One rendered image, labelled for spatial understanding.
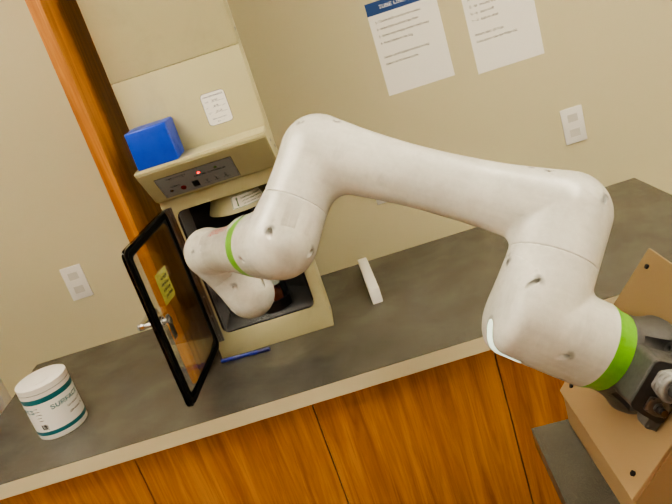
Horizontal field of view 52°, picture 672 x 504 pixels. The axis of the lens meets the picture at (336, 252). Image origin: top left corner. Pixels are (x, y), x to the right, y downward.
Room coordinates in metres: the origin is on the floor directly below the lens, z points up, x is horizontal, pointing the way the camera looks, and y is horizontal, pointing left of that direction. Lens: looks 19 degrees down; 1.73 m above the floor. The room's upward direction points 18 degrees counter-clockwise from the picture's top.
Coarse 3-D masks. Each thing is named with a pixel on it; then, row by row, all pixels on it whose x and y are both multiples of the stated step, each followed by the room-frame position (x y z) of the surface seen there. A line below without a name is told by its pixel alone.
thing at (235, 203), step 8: (240, 192) 1.76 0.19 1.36; (248, 192) 1.76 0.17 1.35; (256, 192) 1.77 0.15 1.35; (216, 200) 1.78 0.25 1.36; (224, 200) 1.76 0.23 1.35; (232, 200) 1.75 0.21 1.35; (240, 200) 1.75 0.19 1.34; (248, 200) 1.75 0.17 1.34; (256, 200) 1.76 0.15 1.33; (216, 208) 1.77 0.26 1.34; (224, 208) 1.75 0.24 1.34; (232, 208) 1.74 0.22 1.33; (240, 208) 1.74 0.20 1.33; (248, 208) 1.74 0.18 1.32; (216, 216) 1.77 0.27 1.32; (224, 216) 1.75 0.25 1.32
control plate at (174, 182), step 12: (192, 168) 1.63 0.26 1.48; (204, 168) 1.64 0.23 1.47; (216, 168) 1.65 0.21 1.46; (228, 168) 1.66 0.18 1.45; (156, 180) 1.64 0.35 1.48; (168, 180) 1.65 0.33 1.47; (180, 180) 1.66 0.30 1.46; (192, 180) 1.67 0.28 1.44; (204, 180) 1.68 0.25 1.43; (216, 180) 1.69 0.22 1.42; (168, 192) 1.68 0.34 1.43; (180, 192) 1.69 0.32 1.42
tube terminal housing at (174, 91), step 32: (192, 64) 1.72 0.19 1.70; (224, 64) 1.72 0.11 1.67; (128, 96) 1.73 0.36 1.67; (160, 96) 1.73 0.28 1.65; (192, 96) 1.73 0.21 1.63; (256, 96) 1.73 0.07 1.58; (192, 128) 1.73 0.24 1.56; (224, 128) 1.72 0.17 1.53; (192, 192) 1.73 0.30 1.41; (224, 192) 1.73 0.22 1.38; (320, 288) 1.72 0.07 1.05; (288, 320) 1.72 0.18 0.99; (320, 320) 1.72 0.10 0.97; (224, 352) 1.73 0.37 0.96
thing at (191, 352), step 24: (168, 240) 1.66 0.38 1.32; (144, 264) 1.49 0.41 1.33; (168, 264) 1.61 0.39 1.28; (168, 288) 1.55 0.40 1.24; (192, 288) 1.69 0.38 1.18; (168, 312) 1.50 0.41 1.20; (192, 312) 1.63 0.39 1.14; (168, 336) 1.45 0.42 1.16; (192, 336) 1.57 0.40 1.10; (168, 360) 1.41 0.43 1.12; (192, 360) 1.52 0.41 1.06; (192, 384) 1.47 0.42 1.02
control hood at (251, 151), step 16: (256, 128) 1.71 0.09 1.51; (208, 144) 1.70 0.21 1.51; (224, 144) 1.61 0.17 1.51; (240, 144) 1.61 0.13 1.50; (256, 144) 1.62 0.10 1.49; (176, 160) 1.62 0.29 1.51; (192, 160) 1.61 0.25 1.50; (208, 160) 1.63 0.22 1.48; (240, 160) 1.65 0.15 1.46; (256, 160) 1.66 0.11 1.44; (272, 160) 1.68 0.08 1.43; (144, 176) 1.62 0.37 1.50; (160, 176) 1.63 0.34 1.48; (240, 176) 1.70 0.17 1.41; (160, 192) 1.68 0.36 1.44
